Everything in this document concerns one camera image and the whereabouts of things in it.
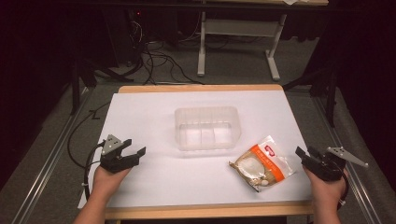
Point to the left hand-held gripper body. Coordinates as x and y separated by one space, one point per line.
117 161

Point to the metal floor rail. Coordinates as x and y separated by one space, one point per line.
351 174
46 168

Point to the clear plastic container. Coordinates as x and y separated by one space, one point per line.
207 127

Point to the white paper table cover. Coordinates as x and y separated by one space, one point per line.
162 177

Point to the black metal stand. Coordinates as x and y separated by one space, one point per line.
75 87
330 93

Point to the person's right hand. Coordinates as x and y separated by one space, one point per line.
327 189

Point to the person's left hand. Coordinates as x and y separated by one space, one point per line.
107 180

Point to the white metal desk frame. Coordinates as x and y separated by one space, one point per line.
243 28

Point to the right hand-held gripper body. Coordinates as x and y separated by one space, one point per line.
327 166

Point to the orange and white snack packet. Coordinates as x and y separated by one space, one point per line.
264 163

